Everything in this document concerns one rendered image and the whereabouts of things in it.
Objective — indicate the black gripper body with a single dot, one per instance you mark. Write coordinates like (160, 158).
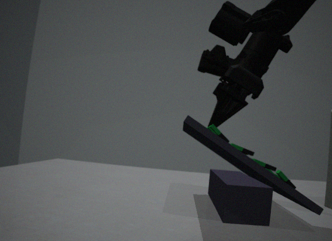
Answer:
(245, 78)

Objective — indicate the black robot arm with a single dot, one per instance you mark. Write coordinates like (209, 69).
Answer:
(268, 26)

